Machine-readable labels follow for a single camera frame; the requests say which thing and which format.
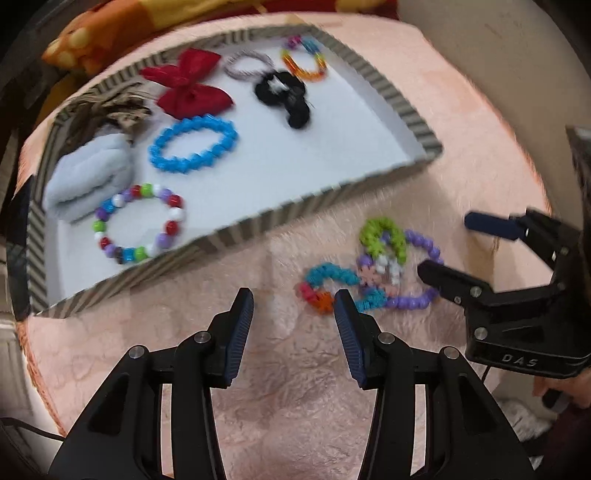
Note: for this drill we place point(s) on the red fabric bow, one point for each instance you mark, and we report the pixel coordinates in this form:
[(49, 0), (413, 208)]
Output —
[(189, 83)]

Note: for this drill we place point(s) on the white fluffy cloth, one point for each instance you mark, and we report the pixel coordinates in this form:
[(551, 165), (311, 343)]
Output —
[(526, 417)]

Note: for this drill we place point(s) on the leopard print scrunchie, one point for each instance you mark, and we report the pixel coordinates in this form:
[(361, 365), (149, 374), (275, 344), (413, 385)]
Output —
[(129, 113)]

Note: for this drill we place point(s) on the brown scrunchie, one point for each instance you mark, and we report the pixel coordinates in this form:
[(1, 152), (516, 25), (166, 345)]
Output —
[(85, 117)]

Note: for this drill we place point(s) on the black scrunchie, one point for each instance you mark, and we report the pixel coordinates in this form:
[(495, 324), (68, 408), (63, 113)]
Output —
[(295, 110)]

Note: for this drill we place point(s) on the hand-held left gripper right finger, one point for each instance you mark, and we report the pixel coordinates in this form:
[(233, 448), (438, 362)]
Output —
[(349, 337)]

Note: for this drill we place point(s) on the light blue fluffy scrunchie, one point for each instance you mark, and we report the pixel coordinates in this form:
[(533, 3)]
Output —
[(87, 180)]

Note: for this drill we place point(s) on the red yellow blanket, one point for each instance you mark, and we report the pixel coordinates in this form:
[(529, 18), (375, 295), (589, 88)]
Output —
[(92, 41)]

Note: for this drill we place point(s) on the person's right forearm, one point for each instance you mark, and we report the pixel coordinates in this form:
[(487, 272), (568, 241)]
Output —
[(572, 434)]

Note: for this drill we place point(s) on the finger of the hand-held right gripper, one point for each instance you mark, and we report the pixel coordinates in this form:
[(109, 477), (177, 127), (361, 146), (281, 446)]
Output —
[(489, 225), (457, 286)]

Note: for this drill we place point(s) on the striped cardboard tray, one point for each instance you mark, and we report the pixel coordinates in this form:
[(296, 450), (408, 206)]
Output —
[(300, 152)]

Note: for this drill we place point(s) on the pink quilted table cover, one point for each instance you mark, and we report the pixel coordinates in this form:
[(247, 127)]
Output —
[(286, 415)]

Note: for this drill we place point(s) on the person's right hand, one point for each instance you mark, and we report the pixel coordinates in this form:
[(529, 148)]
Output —
[(570, 392)]

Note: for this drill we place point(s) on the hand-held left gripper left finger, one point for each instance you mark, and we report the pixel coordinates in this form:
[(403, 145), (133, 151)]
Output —
[(238, 332)]

